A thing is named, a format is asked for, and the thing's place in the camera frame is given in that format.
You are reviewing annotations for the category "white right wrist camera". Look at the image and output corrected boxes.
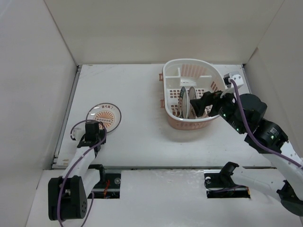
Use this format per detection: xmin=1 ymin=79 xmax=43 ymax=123
xmin=223 ymin=71 xmax=244 ymax=93

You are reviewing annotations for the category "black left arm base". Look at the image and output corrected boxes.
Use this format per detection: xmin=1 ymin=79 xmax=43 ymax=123
xmin=89 ymin=165 xmax=121 ymax=199

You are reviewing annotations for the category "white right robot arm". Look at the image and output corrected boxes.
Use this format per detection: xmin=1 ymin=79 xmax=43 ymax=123
xmin=190 ymin=91 xmax=303 ymax=217

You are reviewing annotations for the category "red lettered white plate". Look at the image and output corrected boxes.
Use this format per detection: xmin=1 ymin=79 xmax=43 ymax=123
xmin=187 ymin=86 xmax=197 ymax=119

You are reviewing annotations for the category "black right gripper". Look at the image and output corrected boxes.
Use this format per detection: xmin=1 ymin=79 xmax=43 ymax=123
xmin=190 ymin=85 xmax=247 ymax=134

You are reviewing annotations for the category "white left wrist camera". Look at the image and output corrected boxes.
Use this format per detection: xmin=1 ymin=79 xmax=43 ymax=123
xmin=70 ymin=127 xmax=82 ymax=141

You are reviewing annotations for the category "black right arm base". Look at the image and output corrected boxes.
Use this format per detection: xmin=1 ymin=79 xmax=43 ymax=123
xmin=204 ymin=173 xmax=250 ymax=199

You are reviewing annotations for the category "green rimmed white plate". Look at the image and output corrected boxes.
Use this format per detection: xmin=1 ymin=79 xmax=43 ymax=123
xmin=178 ymin=87 xmax=188 ymax=119

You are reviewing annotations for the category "white pink dish rack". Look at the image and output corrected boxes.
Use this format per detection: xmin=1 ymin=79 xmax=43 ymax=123
xmin=159 ymin=59 xmax=225 ymax=131

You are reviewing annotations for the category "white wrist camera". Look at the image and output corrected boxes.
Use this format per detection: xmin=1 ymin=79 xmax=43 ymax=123
xmin=223 ymin=71 xmax=244 ymax=93
xmin=70 ymin=127 xmax=82 ymax=141

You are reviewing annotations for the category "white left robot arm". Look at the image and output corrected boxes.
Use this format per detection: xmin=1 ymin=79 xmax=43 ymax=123
xmin=48 ymin=120 xmax=107 ymax=226

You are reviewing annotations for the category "orange sunburst white plate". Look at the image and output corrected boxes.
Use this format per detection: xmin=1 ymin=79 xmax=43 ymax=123
xmin=86 ymin=103 xmax=122 ymax=133

